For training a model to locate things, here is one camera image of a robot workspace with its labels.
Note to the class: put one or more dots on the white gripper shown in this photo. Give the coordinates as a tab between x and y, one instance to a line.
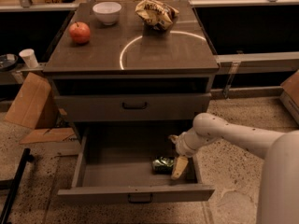
181	146

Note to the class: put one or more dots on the green soda can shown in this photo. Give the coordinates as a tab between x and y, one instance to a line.
163	165

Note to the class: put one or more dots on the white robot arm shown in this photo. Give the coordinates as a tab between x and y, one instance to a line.
278	197

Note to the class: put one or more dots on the closed grey top drawer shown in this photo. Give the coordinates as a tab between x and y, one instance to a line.
93	108

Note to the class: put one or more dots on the open grey middle drawer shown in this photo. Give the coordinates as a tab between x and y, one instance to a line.
115	165

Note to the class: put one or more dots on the grey drawer cabinet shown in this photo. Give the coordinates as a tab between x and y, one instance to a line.
131	58

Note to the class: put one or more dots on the cardboard box at right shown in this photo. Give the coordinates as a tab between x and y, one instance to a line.
290	95

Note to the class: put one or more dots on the flat cardboard sheet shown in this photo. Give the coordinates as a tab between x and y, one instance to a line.
47	135

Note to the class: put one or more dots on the yellow chip bag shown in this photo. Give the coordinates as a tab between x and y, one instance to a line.
157	15

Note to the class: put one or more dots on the brown cardboard box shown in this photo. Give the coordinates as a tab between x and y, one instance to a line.
33	106

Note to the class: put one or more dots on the white bowl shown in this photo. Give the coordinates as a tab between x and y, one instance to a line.
107	12

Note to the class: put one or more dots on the red apple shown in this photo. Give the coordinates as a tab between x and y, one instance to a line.
79	32

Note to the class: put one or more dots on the black metal stand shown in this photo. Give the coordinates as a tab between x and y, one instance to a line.
13	184

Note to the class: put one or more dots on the white paper cup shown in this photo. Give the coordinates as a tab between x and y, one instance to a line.
29	57

